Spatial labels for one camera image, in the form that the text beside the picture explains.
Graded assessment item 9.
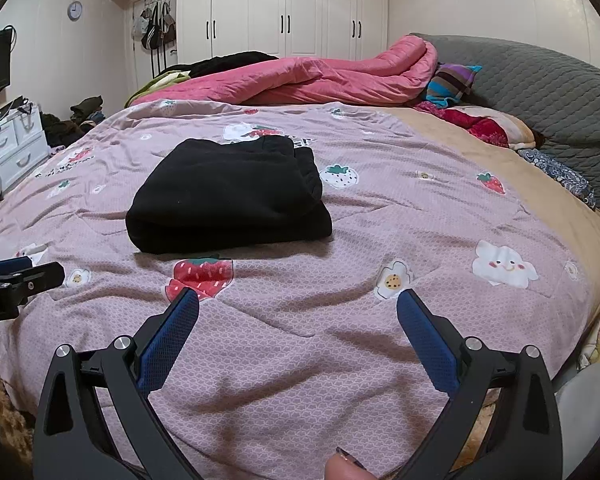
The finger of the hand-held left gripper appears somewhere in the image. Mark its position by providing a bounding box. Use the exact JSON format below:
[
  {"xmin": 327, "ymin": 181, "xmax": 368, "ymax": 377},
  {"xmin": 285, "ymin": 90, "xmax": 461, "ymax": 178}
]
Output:
[
  {"xmin": 0, "ymin": 261, "xmax": 66, "ymax": 307},
  {"xmin": 0, "ymin": 256, "xmax": 34, "ymax": 278}
]

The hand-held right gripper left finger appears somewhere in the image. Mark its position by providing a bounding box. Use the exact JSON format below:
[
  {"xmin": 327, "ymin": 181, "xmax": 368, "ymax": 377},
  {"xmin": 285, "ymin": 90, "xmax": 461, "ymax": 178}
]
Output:
[{"xmin": 31, "ymin": 287, "xmax": 203, "ymax": 480}]

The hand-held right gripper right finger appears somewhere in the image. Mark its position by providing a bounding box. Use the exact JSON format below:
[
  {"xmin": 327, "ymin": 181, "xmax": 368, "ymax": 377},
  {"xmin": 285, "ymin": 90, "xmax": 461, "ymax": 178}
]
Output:
[{"xmin": 396, "ymin": 289, "xmax": 563, "ymax": 480}]

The black sweater with orange cuffs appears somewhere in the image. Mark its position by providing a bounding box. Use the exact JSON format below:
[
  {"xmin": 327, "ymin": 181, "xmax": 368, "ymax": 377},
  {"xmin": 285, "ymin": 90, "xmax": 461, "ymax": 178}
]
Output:
[{"xmin": 125, "ymin": 135, "xmax": 334, "ymax": 255}]

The pile of dark clothes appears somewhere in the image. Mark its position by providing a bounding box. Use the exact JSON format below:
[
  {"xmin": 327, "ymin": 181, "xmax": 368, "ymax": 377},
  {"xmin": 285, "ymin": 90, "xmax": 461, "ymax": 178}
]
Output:
[{"xmin": 40, "ymin": 95, "xmax": 106, "ymax": 146}]

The person's right hand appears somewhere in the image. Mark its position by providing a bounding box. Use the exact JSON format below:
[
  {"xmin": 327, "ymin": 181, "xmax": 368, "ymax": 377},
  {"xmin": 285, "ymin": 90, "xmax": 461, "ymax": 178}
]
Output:
[{"xmin": 325, "ymin": 447, "xmax": 368, "ymax": 480}]

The beige fuzzy blanket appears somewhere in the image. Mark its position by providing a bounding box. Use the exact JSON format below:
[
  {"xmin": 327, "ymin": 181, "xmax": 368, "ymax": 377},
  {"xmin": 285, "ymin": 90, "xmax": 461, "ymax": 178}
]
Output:
[{"xmin": 0, "ymin": 355, "xmax": 33, "ymax": 466}]

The white drawer cabinet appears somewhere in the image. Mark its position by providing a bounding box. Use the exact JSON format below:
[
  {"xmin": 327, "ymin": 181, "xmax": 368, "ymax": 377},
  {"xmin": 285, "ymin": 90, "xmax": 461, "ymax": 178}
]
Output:
[{"xmin": 0, "ymin": 110, "xmax": 48, "ymax": 191}]

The pink strawberry print quilt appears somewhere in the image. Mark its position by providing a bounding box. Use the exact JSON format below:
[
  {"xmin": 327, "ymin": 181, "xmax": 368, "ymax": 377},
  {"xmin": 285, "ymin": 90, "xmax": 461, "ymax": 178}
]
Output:
[{"xmin": 0, "ymin": 100, "xmax": 600, "ymax": 466}]

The white paper bag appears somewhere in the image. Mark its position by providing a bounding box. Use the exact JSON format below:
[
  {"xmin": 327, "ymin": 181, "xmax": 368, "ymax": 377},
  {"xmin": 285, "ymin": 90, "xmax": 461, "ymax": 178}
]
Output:
[{"xmin": 7, "ymin": 95, "xmax": 43, "ymax": 133}]

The beige bed sheet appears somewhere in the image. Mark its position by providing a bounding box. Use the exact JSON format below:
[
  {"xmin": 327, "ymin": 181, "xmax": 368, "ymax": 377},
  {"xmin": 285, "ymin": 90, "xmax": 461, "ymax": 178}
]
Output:
[{"xmin": 395, "ymin": 105, "xmax": 600, "ymax": 281}]

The blue floral cloth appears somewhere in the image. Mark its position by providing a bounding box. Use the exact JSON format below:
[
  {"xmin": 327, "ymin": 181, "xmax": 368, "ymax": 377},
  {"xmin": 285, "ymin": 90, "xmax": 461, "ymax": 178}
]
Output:
[{"xmin": 517, "ymin": 147, "xmax": 597, "ymax": 209}]

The red floral pillow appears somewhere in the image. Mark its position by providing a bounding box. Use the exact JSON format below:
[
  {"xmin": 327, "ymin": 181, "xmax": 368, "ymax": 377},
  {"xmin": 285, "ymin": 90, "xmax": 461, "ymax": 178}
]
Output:
[{"xmin": 415, "ymin": 101, "xmax": 536, "ymax": 150}]

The olive green cloth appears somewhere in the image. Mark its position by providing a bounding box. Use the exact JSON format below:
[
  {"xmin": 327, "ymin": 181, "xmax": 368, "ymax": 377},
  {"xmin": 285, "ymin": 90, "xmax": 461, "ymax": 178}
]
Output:
[{"xmin": 126, "ymin": 71, "xmax": 191, "ymax": 106}]

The striped pillow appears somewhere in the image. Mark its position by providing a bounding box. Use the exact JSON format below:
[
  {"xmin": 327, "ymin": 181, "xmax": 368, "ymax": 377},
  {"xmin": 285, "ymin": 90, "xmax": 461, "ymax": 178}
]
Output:
[{"xmin": 422, "ymin": 62, "xmax": 483, "ymax": 106}]

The black hanging bag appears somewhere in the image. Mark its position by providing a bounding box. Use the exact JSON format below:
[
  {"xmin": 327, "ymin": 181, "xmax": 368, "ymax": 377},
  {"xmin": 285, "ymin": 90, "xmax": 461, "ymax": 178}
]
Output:
[{"xmin": 142, "ymin": 5, "xmax": 163, "ymax": 51}]

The black cloth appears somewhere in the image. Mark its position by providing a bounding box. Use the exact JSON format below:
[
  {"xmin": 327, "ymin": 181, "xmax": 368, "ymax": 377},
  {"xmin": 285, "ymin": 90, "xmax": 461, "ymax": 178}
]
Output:
[{"xmin": 157, "ymin": 51, "xmax": 281, "ymax": 81}]

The grey hanging bag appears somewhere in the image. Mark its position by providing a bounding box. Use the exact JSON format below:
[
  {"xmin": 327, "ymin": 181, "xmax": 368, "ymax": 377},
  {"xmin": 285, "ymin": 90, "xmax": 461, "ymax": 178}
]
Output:
[{"xmin": 160, "ymin": 2, "xmax": 177, "ymax": 43}]

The grey quilted headboard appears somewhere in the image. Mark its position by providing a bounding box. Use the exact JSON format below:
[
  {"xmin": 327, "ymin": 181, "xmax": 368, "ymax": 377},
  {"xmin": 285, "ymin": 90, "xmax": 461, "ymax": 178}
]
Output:
[{"xmin": 410, "ymin": 34, "xmax": 600, "ymax": 241}]

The pink comforter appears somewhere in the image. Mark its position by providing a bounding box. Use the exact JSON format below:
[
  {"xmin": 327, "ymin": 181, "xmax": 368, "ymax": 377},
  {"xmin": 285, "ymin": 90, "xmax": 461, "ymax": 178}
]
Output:
[{"xmin": 130, "ymin": 34, "xmax": 440, "ymax": 107}]

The white wardrobe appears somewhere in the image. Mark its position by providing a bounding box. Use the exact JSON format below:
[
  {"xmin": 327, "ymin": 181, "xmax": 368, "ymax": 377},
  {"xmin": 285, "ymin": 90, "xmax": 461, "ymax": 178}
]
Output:
[{"xmin": 105, "ymin": 0, "xmax": 391, "ymax": 61}]

